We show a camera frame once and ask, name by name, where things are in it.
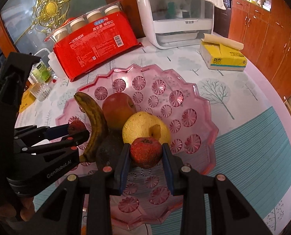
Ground dark red lychee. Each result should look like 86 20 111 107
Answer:
68 120 87 135

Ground person's left hand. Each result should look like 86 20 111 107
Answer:
0 197 35 222

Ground brown spotted banana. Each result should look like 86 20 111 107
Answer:
74 92 109 162

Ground yellow flat box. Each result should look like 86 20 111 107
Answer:
19 85 36 113

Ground dark green avocado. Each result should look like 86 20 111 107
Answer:
96 130 124 170

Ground clear drinking glass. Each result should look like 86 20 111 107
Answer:
29 77 51 102

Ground red apple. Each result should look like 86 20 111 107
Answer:
102 92 136 130

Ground green label bottle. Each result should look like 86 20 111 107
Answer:
30 61 52 83

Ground yellow pear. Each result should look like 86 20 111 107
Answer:
122 111 172 144

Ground patterned tablecloth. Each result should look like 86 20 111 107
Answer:
16 39 291 234

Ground white plastic squeeze bottle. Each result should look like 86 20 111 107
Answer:
48 52 67 79

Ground red paper cup package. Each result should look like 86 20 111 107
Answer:
45 0 141 81

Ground gold ornament door decoration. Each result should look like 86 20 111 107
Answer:
13 0 70 44

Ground yellow tissue pack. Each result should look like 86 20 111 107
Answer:
199 33 248 71

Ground white countertop appliance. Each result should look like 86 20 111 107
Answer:
136 0 215 49

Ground wooden cabinet doors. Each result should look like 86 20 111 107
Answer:
228 0 291 99

